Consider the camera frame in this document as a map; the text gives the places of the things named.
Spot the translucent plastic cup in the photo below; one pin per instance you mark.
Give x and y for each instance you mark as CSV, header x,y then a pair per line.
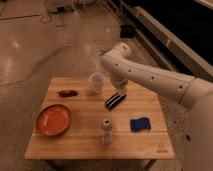
x,y
96,82

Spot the wooden folding table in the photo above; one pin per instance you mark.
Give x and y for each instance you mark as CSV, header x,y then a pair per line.
x,y
82,140

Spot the grey equipment base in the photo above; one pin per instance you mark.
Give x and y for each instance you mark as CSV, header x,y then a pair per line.
x,y
54,6

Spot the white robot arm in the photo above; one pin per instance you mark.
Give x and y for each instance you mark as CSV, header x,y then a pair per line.
x,y
193,93

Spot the blue sponge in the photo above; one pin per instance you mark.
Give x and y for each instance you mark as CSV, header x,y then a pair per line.
x,y
137,125

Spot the long wall rail ledge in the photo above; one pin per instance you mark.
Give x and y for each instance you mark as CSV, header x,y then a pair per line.
x,y
181,29

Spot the black box on floor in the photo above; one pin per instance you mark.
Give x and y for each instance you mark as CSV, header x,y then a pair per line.
x,y
127,31

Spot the white salt shaker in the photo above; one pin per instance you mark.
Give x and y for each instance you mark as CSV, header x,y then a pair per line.
x,y
106,131

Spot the orange plate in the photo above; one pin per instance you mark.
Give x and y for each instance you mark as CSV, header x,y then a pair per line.
x,y
54,120

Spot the black white striped block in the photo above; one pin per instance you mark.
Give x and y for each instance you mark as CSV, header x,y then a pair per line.
x,y
114,100

